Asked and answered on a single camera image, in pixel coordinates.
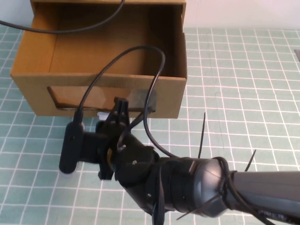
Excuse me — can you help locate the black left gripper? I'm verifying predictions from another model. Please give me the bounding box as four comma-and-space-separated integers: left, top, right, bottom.
95, 97, 132, 181

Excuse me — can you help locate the cardboard drawer with torn window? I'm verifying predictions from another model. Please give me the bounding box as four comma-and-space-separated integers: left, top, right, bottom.
10, 2, 188, 119

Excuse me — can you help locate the cardboard shoe box shell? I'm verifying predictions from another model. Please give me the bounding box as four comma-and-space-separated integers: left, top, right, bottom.
30, 0, 188, 33

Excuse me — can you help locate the black zip tie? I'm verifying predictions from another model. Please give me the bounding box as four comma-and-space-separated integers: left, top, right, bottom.
197, 112, 207, 159
244, 149, 257, 173
175, 195, 221, 221

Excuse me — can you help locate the green checked tablecloth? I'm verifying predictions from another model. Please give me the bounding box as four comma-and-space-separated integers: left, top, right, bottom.
0, 24, 300, 225

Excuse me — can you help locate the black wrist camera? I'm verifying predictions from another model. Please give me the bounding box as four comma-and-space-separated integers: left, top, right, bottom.
58, 120, 102, 176

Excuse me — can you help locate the black camera cable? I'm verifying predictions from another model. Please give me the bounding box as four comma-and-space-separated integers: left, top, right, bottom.
74, 45, 175, 158
0, 0, 126, 34

